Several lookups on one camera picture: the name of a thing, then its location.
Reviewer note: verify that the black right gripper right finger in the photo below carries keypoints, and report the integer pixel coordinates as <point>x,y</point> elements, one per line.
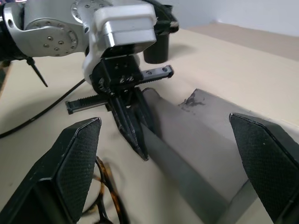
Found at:
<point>268,158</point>

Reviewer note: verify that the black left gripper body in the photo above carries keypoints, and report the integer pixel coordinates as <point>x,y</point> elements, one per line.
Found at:
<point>121,70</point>

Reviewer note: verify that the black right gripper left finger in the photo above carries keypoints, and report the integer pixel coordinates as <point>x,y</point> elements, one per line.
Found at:
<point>70,168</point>

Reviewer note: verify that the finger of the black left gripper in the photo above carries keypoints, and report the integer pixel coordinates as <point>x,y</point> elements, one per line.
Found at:
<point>144,112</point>
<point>130,130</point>

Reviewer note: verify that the grey glasses case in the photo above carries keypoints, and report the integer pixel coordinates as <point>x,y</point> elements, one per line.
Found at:
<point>194,144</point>

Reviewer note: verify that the black cup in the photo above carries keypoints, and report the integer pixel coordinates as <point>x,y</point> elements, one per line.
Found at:
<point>157,50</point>

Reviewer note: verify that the tortoiseshell glasses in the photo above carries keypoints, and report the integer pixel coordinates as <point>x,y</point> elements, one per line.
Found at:
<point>112,191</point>

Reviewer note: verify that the black zip tie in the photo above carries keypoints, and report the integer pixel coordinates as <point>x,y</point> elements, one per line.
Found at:
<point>37,71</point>

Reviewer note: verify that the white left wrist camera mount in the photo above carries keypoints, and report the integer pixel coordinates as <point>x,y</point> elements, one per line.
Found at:
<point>123,25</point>

